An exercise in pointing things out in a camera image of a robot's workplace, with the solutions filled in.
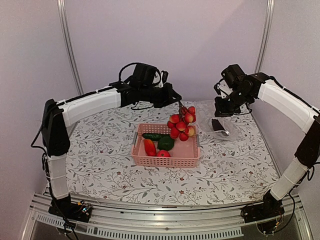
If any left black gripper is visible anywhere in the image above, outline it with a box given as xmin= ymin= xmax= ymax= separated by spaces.
xmin=141 ymin=82 xmax=183 ymax=109

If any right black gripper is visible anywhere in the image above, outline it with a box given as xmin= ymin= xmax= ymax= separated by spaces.
xmin=214 ymin=87 xmax=252 ymax=117

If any dark purple eggplant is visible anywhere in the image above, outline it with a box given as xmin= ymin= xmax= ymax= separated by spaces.
xmin=211 ymin=119 xmax=230 ymax=136

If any clear zip top bag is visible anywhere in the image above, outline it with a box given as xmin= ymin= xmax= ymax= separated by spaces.
xmin=194 ymin=100 xmax=239 ymax=142

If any red lychee bunch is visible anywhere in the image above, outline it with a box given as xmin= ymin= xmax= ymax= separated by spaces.
xmin=167 ymin=101 xmax=196 ymax=142

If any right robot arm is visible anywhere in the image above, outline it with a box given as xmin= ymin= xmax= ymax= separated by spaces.
xmin=213 ymin=70 xmax=320 ymax=222

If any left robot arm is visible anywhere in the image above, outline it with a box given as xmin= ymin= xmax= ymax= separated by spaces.
xmin=41 ymin=81 xmax=182 ymax=217

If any green cucumber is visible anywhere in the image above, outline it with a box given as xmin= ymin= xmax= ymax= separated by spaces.
xmin=142 ymin=132 xmax=170 ymax=142

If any green avocado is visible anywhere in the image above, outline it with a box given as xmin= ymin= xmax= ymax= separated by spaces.
xmin=157 ymin=136 xmax=175 ymax=151

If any orange red pepper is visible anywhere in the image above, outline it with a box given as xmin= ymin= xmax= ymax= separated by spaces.
xmin=143 ymin=139 xmax=157 ymax=157

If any red tomato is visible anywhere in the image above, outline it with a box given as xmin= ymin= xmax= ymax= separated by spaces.
xmin=156 ymin=149 xmax=171 ymax=158

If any pink plastic basket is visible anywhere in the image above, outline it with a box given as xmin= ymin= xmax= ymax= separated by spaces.
xmin=131 ymin=123 xmax=201 ymax=168

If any floral tablecloth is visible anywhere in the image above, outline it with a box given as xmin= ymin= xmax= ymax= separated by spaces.
xmin=66 ymin=102 xmax=279 ymax=206

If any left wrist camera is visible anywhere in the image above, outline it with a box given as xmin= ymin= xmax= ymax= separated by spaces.
xmin=129 ymin=63 xmax=169 ymax=89

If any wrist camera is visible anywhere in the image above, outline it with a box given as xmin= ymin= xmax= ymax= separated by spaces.
xmin=221 ymin=64 xmax=246 ymax=89
xmin=129 ymin=63 xmax=169 ymax=89

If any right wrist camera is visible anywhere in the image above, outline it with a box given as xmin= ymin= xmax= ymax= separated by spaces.
xmin=221 ymin=64 xmax=246 ymax=89

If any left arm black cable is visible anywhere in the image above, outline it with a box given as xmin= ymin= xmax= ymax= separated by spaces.
xmin=118 ymin=62 xmax=137 ymax=82

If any left aluminium frame post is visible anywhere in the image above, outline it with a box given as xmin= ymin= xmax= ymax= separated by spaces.
xmin=56 ymin=0 xmax=84 ymax=95

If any aluminium frame post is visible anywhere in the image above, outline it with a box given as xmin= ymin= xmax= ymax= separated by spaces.
xmin=254 ymin=0 xmax=275 ymax=73
xmin=56 ymin=0 xmax=84 ymax=95

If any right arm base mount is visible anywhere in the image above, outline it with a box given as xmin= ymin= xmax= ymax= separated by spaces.
xmin=240 ymin=203 xmax=285 ymax=223

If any right aluminium frame post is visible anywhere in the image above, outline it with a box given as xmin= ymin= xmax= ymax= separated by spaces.
xmin=254 ymin=0 xmax=275 ymax=73

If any aluminium front rail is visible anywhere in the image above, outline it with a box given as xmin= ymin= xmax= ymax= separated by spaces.
xmin=21 ymin=193 xmax=313 ymax=240

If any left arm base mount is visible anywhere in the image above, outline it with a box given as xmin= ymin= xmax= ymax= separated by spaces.
xmin=48 ymin=199 xmax=93 ymax=223

